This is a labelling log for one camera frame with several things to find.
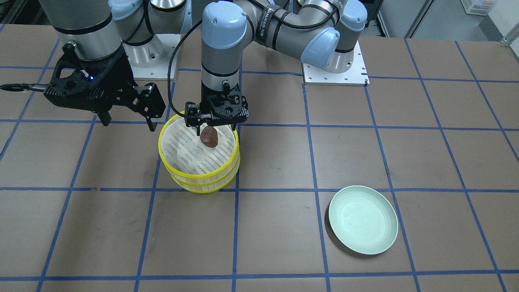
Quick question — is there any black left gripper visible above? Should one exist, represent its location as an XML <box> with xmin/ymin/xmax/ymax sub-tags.
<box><xmin>184</xmin><ymin>91</ymin><xmax>249</xmax><ymax>137</ymax></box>

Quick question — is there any brown bun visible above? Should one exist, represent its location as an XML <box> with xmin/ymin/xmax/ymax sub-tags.
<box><xmin>200</xmin><ymin>126</ymin><xmax>219</xmax><ymax>148</ymax></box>

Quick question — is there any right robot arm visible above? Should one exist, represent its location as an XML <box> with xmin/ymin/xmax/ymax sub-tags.
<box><xmin>32</xmin><ymin>0</ymin><xmax>192</xmax><ymax>131</ymax></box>

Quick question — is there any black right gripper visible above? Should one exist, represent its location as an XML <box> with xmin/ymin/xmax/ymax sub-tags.
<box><xmin>43</xmin><ymin>44</ymin><xmax>166</xmax><ymax>132</ymax></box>

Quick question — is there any light green plate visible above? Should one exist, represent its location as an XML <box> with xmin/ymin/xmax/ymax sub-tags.
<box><xmin>328</xmin><ymin>185</ymin><xmax>399</xmax><ymax>256</ymax></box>

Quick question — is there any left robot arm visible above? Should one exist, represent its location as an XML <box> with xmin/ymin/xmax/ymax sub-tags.
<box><xmin>183</xmin><ymin>0</ymin><xmax>368</xmax><ymax>135</ymax></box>

